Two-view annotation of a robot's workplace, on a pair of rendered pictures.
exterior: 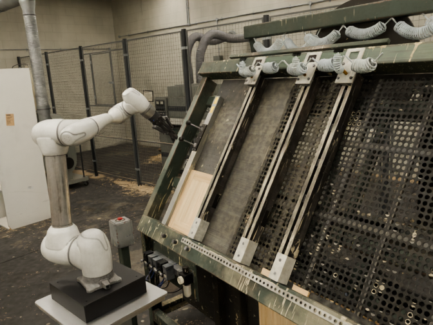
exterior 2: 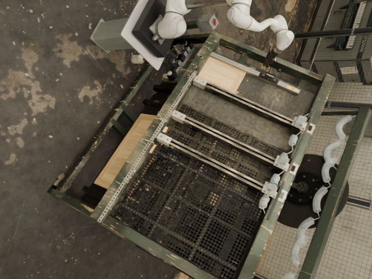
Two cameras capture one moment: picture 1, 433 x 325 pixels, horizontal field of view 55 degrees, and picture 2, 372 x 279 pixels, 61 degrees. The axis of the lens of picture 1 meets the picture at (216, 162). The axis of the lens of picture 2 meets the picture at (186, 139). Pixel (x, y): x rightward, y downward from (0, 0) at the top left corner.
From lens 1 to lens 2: 1.22 m
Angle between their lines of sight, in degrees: 36
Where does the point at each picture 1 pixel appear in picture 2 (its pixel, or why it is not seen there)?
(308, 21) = (345, 161)
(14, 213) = not seen: outside the picture
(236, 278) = (164, 111)
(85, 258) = (166, 25)
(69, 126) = (238, 14)
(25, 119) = not seen: outside the picture
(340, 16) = (337, 185)
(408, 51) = (268, 226)
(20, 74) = not seen: outside the picture
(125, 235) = (204, 27)
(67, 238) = (179, 9)
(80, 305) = (139, 27)
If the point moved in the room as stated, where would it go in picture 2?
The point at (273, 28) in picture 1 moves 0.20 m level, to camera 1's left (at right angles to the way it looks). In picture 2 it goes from (354, 133) to (356, 113)
